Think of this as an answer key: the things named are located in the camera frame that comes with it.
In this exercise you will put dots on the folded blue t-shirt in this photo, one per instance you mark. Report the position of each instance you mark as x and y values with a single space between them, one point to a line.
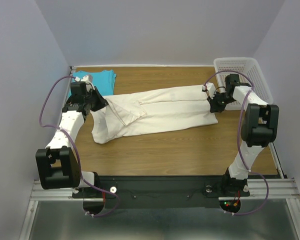
104 80

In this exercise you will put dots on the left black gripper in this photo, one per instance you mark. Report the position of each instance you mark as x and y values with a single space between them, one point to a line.
102 102

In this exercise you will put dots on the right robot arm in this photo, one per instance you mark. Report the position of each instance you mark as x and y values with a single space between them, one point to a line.
257 128

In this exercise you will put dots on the aluminium frame rail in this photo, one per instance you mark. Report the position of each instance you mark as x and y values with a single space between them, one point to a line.
158 169

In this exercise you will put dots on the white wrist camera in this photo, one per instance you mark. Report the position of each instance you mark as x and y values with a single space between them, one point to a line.
87 79
209 89

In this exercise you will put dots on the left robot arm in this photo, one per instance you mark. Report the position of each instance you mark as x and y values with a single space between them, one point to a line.
59 164

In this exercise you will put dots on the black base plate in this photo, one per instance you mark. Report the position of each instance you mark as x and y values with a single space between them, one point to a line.
154 192

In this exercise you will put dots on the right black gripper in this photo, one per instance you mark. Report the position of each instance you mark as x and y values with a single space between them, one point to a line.
214 107

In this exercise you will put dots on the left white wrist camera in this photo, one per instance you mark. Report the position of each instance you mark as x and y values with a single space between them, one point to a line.
87 79

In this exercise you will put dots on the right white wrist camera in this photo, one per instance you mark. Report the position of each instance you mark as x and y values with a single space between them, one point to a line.
209 89

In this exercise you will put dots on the white t-shirt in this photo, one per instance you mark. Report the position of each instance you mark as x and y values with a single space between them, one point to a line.
150 112

